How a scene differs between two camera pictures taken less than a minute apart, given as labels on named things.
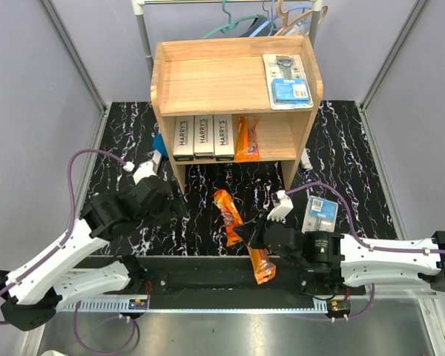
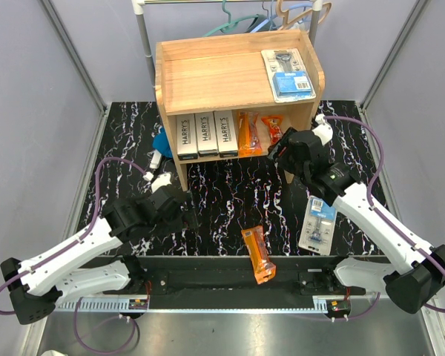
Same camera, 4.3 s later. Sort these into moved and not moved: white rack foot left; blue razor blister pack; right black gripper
Moved: right black gripper
Not moved: white rack foot left; blue razor blister pack
